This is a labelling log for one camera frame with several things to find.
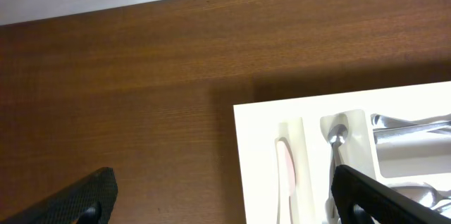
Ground white plastic cutlery tray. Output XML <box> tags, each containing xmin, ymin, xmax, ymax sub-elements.
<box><xmin>234</xmin><ymin>82</ymin><xmax>450</xmax><ymax>223</ymax></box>

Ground large steel spoon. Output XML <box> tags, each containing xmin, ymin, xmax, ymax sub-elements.
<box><xmin>432</xmin><ymin>191</ymin><xmax>450</xmax><ymax>215</ymax></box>
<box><xmin>389</xmin><ymin>182</ymin><xmax>450</xmax><ymax>209</ymax></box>

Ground pink plastic knife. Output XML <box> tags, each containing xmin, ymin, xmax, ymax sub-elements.
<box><xmin>276</xmin><ymin>137</ymin><xmax>296</xmax><ymax>224</ymax></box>

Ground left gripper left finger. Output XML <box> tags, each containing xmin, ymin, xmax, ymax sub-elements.
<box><xmin>2</xmin><ymin>167</ymin><xmax>118</xmax><ymax>224</ymax></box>

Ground small steel teaspoon silver handle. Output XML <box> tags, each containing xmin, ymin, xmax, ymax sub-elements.
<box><xmin>328</xmin><ymin>124</ymin><xmax>348</xmax><ymax>166</ymax></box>

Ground steel fork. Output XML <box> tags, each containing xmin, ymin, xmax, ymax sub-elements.
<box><xmin>373</xmin><ymin>121</ymin><xmax>450</xmax><ymax>144</ymax></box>
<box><xmin>370</xmin><ymin>113</ymin><xmax>451</xmax><ymax>136</ymax></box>

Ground small steel teaspoon dark handle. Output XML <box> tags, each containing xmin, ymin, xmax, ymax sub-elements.
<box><xmin>326</xmin><ymin>154</ymin><xmax>340</xmax><ymax>224</ymax></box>

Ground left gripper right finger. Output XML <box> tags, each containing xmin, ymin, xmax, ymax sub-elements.
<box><xmin>330</xmin><ymin>165</ymin><xmax>450</xmax><ymax>224</ymax></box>

